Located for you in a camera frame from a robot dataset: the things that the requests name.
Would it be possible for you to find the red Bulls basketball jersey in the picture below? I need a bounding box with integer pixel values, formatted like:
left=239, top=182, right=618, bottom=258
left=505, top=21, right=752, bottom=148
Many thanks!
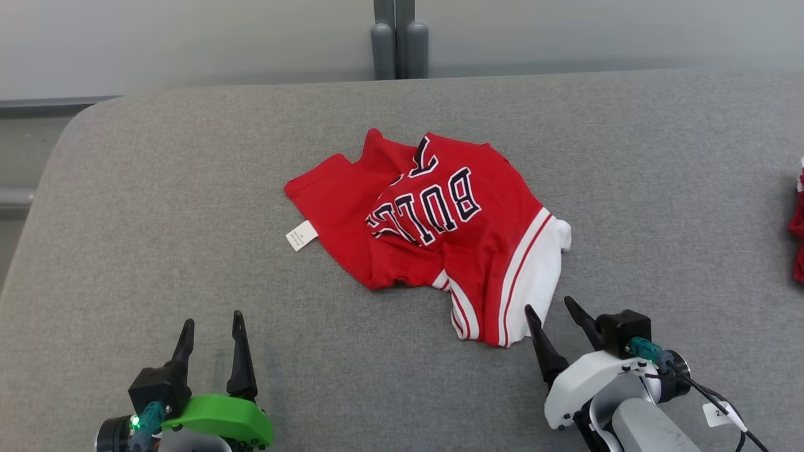
left=284, top=129, right=572, bottom=348

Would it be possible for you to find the teal camera cable plug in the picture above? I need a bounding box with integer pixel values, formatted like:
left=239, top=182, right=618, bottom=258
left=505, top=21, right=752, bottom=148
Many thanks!
left=627, top=337, right=674, bottom=366
left=129, top=402, right=166, bottom=452

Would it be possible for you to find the teal right camera cable plug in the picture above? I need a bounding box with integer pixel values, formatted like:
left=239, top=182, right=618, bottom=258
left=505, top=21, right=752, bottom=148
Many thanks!
left=627, top=337, right=674, bottom=366

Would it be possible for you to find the grey horizontal wall rail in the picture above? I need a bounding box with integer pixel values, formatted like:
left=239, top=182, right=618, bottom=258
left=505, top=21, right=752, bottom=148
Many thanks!
left=0, top=95, right=121, bottom=119

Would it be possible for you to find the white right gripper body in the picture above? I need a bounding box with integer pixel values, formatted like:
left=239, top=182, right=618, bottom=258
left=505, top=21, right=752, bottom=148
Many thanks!
left=545, top=350, right=661, bottom=431

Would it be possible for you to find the white cable label tag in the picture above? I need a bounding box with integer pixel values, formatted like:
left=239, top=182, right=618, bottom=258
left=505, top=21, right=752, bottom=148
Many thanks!
left=702, top=402, right=748, bottom=434

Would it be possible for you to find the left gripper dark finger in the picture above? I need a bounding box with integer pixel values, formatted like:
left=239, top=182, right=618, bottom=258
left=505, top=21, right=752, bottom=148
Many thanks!
left=226, top=311, right=259, bottom=402
left=170, top=319, right=195, bottom=384

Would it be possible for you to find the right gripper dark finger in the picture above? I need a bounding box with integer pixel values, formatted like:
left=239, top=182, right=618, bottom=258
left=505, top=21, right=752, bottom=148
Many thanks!
left=525, top=305, right=569, bottom=385
left=564, top=297, right=604, bottom=349

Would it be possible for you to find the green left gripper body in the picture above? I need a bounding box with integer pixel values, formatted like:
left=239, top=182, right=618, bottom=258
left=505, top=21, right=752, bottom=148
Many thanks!
left=162, top=394, right=274, bottom=448

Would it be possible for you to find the grey metal frame post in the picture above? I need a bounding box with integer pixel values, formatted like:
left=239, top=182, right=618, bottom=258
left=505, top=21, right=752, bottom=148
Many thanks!
left=371, top=0, right=430, bottom=80

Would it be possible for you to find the teal left camera cable plug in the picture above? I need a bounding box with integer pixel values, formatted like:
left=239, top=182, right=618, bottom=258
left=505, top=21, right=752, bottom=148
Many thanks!
left=129, top=402, right=166, bottom=452

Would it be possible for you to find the red and white garment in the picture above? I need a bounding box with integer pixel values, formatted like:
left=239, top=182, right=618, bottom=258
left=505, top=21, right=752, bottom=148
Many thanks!
left=790, top=157, right=804, bottom=283

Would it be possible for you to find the grey horizontal pipe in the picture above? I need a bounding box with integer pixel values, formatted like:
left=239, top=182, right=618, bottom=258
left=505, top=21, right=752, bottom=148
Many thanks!
left=0, top=187, right=36, bottom=209

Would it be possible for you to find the grey fabric sofa cushion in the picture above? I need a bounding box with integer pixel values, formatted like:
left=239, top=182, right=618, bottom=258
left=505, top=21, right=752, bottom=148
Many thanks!
left=0, top=68, right=804, bottom=452

